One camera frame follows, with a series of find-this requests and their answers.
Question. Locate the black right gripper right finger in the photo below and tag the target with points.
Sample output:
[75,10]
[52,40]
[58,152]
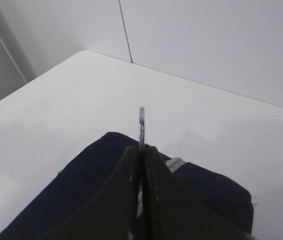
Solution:
[171,212]

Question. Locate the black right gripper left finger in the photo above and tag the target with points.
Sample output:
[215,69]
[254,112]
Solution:
[110,214]

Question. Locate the navy blue lunch bag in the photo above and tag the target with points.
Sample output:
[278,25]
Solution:
[88,171]

